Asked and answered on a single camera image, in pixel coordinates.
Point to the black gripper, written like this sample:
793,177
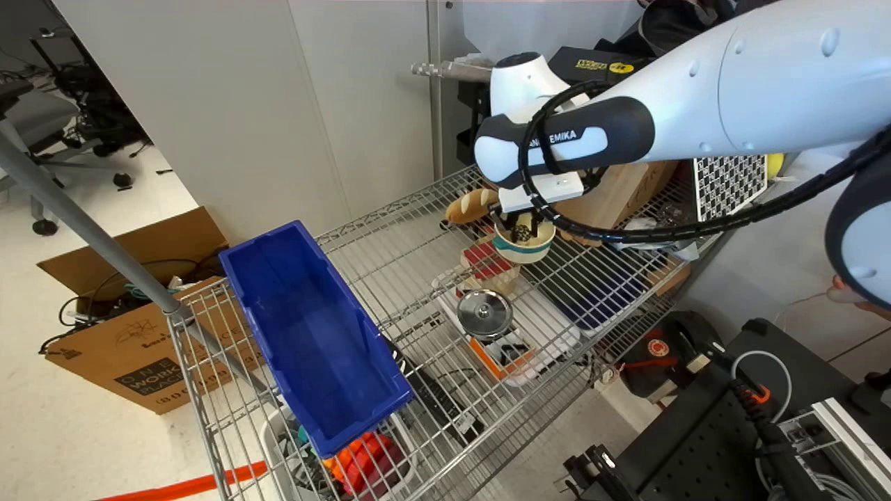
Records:
528,216

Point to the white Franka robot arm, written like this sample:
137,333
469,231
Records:
743,92

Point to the cream plastic bowl teal rim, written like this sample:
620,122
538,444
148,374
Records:
521,250

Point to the toy bread loaf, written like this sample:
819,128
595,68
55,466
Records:
473,207

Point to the orange toy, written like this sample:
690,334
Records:
367,463

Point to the round metal disc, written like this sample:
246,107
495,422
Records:
487,312

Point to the orange white small box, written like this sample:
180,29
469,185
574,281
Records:
505,356

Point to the black box yellow logo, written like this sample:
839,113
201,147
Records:
595,68

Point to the black tripod orange knob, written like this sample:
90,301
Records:
665,356

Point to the white perforated panel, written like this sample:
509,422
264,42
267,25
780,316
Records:
727,185

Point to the blue plastic bin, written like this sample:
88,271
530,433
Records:
317,342

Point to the orange black clamp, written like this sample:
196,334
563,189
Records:
755,392

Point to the grey metal pole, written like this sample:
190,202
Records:
93,225

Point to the grey office chair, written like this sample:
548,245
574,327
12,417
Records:
58,100

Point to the metal upright post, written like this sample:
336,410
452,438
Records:
432,92

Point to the aluminium extrusion rail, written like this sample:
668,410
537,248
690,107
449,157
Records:
854,440

